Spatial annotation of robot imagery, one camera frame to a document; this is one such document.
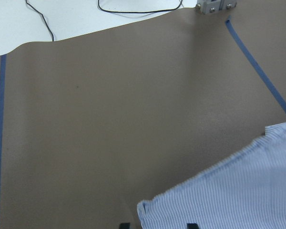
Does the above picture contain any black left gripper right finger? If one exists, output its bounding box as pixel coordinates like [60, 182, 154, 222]
[187, 223, 197, 229]

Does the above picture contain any light blue striped shirt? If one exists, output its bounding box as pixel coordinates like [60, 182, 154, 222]
[137, 123, 286, 229]

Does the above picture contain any long black table cable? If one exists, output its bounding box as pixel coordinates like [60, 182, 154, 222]
[98, 0, 183, 13]

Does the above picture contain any aluminium frame post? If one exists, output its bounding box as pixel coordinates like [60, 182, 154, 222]
[195, 0, 237, 15]

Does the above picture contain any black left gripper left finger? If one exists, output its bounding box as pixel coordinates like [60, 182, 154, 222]
[119, 222, 130, 229]

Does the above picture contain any thin black cable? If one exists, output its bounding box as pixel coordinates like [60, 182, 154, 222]
[25, 0, 55, 42]

